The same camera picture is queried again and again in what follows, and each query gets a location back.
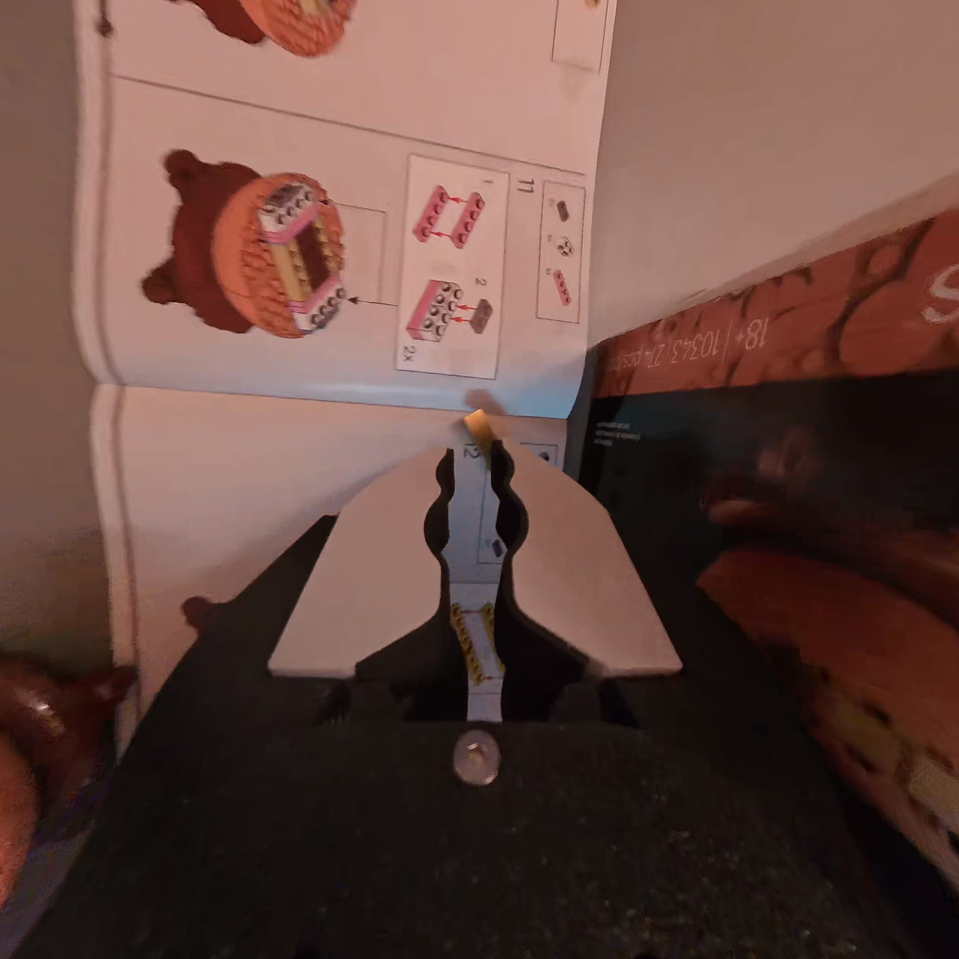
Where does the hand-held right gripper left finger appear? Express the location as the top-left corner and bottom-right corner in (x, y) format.
(270, 447), (460, 683)

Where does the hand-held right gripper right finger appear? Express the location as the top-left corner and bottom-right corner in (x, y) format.
(487, 443), (683, 701)

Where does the brick pot model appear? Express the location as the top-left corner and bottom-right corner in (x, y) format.
(0, 652), (139, 908)

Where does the black flower print box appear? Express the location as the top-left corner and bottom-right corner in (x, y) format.
(577, 207), (959, 893)

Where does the white instruction booklet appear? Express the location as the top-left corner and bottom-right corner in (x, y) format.
(72, 0), (618, 750)

